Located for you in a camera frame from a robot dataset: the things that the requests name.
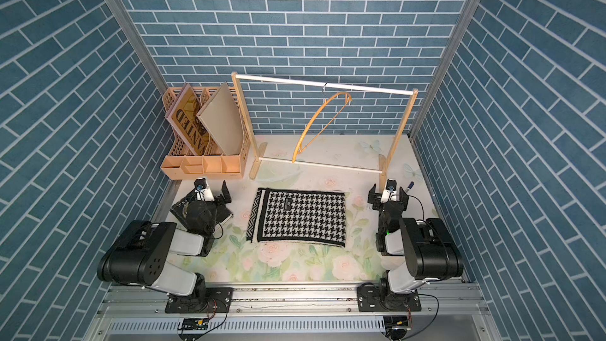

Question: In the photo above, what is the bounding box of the black white houndstooth scarf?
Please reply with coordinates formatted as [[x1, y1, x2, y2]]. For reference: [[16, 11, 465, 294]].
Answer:
[[246, 188, 347, 247]]

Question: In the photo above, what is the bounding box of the orange wooden clothes hanger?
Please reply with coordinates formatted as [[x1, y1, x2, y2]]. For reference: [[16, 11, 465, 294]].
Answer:
[[291, 83, 354, 164]]

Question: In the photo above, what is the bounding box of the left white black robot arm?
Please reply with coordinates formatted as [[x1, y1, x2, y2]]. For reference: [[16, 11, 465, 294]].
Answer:
[[97, 179, 232, 314]]

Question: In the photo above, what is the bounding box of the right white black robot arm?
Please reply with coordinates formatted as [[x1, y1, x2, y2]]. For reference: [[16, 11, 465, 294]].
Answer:
[[368, 180, 464, 311]]

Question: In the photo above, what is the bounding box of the black paperback book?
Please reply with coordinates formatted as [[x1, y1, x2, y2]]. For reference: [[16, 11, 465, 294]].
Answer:
[[170, 186, 228, 226]]

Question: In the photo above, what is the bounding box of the pink plastic file organizer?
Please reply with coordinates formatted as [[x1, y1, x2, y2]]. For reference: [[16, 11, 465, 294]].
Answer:
[[161, 86, 250, 180]]

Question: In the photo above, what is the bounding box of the wooden clothes rack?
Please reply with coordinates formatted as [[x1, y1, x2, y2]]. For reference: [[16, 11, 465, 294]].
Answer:
[[230, 72, 420, 196]]

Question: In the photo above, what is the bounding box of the brown wanted poster book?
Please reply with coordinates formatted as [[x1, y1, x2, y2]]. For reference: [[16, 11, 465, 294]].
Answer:
[[166, 84, 210, 156]]

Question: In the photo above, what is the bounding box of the beige grey folder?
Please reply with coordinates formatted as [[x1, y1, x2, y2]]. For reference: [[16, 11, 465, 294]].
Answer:
[[197, 83, 244, 156]]

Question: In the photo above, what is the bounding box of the left green circuit board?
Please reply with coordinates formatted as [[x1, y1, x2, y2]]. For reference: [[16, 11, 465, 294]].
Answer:
[[178, 318, 209, 332]]

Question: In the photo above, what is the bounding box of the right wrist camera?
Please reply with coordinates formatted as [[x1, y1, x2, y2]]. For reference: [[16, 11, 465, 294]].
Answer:
[[380, 179, 398, 203]]

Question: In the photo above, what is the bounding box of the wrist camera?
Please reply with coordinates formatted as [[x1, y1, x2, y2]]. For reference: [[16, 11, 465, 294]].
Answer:
[[380, 179, 398, 203], [194, 178, 215, 201]]

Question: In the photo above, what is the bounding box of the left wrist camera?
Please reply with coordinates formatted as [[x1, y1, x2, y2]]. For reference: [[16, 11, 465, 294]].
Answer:
[[194, 178, 215, 201]]

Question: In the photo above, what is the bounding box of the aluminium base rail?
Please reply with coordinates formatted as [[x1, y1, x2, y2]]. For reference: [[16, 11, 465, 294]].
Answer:
[[85, 280, 499, 340]]

